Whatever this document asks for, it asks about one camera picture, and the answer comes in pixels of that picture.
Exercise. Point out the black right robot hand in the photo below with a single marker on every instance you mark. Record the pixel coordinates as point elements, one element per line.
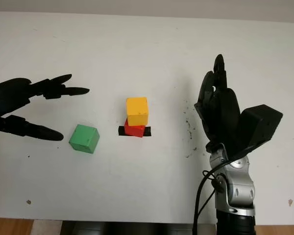
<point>223,112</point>

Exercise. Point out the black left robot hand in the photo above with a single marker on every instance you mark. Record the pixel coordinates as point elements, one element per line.
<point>9,95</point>

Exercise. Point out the yellow cube block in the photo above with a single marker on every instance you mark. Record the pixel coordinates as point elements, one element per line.
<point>137,110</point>

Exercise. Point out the green cube block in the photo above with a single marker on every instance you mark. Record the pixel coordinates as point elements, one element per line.
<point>84,138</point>

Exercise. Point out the red cube block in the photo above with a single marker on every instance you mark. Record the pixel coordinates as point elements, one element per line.
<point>136,131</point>

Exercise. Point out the black tape strip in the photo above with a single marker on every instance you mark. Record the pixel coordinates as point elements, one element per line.
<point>121,131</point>

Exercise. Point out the dark robot torso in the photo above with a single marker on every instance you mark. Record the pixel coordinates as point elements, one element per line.
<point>137,228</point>

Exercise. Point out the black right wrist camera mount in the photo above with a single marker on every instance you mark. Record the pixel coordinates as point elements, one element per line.
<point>259,122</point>

